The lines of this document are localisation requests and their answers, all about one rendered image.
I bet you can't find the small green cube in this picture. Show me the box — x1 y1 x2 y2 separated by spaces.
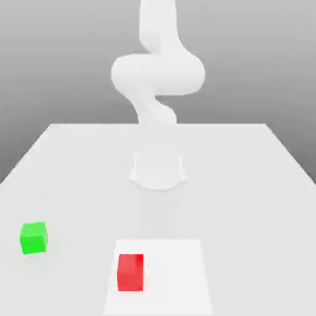
19 221 49 256

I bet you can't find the small red cube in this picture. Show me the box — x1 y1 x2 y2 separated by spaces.
117 253 144 293

